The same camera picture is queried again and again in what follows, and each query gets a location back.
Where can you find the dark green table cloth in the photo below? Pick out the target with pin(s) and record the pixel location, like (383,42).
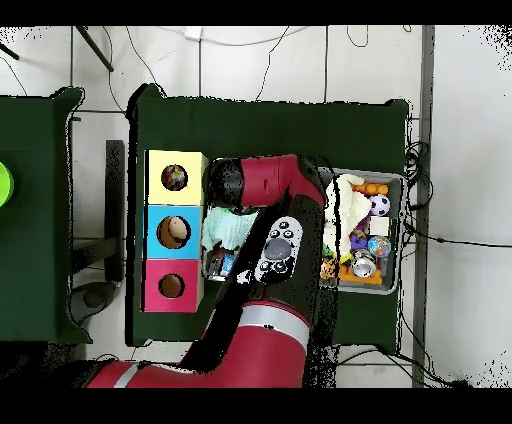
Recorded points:
(264,128)
(32,240)

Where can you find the wooden box with three holes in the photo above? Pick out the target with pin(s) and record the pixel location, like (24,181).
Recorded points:
(192,240)

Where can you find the colourful patterned knotted toy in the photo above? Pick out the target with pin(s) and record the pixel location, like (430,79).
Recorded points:
(174,178)

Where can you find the thin black rod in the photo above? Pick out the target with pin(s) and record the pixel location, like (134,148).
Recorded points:
(92,48)

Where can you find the black upright panel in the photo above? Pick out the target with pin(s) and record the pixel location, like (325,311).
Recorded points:
(116,208)

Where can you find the clear mesh bin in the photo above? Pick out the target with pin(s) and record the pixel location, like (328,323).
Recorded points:
(390,268)

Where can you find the bright green cup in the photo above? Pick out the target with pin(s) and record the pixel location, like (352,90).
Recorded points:
(4,184)

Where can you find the grey round base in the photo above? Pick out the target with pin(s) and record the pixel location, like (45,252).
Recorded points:
(92,302)

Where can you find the small black white soccer ball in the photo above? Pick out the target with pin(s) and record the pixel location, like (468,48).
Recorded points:
(379,205)

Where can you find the grey vertical beam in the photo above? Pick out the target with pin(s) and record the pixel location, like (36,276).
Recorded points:
(428,80)

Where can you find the cream muslin cloth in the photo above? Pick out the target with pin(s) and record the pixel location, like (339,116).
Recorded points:
(346,208)

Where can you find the mint green muslin cloth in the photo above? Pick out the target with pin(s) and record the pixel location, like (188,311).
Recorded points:
(228,228)

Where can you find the small globe print ball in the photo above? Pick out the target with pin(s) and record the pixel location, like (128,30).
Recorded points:
(378,246)

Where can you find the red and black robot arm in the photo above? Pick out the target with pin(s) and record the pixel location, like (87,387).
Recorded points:
(272,176)

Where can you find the plain wooden cube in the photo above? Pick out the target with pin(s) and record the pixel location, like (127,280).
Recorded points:
(379,226)

